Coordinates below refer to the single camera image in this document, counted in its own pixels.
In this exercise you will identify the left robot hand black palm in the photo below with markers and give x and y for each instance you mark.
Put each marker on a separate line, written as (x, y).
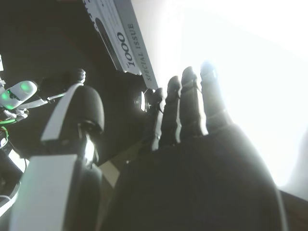
(187, 183)

